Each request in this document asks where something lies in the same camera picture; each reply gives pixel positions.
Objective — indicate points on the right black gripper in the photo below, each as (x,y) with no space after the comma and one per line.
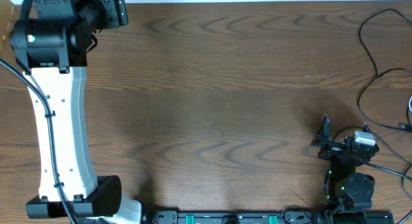
(322,136)

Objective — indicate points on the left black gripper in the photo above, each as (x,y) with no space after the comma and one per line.
(115,9)

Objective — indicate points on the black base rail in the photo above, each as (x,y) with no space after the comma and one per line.
(281,217)

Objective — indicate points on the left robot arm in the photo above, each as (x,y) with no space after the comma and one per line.
(51,40)

